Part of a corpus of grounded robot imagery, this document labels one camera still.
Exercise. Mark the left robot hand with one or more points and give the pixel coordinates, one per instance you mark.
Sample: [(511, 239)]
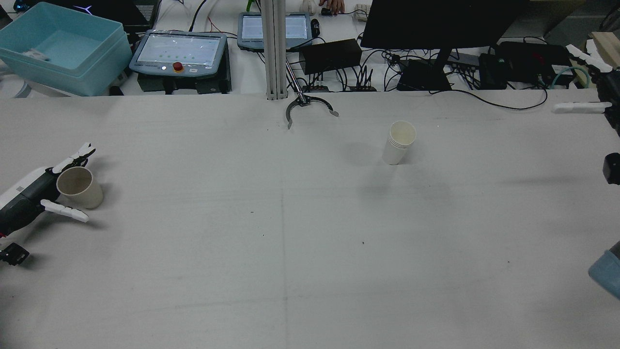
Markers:
[(24, 203)]

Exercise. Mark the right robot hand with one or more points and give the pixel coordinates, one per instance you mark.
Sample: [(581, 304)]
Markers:
[(611, 97)]

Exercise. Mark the beige cup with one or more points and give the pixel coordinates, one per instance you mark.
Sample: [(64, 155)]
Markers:
[(89, 194)]

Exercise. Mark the white paper cup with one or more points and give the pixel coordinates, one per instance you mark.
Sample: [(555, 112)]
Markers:
[(397, 150)]

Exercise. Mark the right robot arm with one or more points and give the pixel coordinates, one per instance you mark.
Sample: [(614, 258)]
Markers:
[(608, 271)]

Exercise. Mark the wooden block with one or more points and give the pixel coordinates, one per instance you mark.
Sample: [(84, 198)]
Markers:
[(608, 48)]

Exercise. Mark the teal coiled tube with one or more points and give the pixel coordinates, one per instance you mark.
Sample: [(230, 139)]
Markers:
[(562, 73)]

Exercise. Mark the black electronics box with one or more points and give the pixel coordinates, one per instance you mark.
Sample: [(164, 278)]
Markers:
[(533, 60)]

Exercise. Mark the black power brick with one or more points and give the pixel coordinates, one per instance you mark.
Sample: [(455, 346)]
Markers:
[(491, 72)]

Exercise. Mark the light blue plastic bin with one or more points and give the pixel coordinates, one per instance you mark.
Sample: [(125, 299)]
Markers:
[(63, 48)]

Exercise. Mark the large black monitor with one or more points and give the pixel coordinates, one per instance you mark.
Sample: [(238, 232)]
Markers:
[(436, 24)]

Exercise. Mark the black pendant stand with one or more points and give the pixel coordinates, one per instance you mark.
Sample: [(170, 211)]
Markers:
[(203, 86)]

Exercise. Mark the large grey teach pendant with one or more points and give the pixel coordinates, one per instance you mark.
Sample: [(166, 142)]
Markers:
[(179, 48)]

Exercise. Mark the person in black t-shirt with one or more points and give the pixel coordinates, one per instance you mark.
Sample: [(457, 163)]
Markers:
[(334, 6)]

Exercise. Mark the black computer mouse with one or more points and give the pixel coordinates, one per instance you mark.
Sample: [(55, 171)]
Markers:
[(315, 27)]

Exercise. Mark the small grey teach pendant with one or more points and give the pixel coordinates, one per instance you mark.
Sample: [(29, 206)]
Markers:
[(298, 29)]

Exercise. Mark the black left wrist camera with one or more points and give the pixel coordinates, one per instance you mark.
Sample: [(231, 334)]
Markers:
[(13, 254)]

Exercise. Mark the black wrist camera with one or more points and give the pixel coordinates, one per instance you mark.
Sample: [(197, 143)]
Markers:
[(612, 168), (13, 254)]

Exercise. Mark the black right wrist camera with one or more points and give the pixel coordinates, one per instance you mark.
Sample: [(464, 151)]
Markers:
[(612, 168)]

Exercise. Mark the aluminium frame post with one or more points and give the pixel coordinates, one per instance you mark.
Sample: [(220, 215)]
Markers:
[(273, 58)]

